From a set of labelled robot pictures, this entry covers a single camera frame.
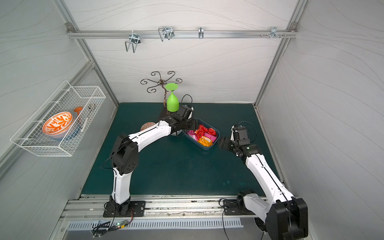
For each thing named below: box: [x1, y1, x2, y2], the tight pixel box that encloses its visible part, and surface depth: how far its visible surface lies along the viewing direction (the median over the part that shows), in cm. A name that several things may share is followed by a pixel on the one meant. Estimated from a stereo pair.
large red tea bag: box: [194, 124, 209, 140], surface depth 96 cm
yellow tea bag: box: [198, 136, 213, 147], surface depth 95 cm
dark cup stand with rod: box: [140, 71, 176, 115], surface depth 92 cm
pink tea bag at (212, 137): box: [204, 132, 217, 143], surface depth 98 cm
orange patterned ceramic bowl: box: [140, 121, 156, 131], surface depth 106 cm
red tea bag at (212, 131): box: [207, 127, 217, 137], surface depth 100 cm
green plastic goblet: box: [165, 83, 180, 113], surface depth 91 cm
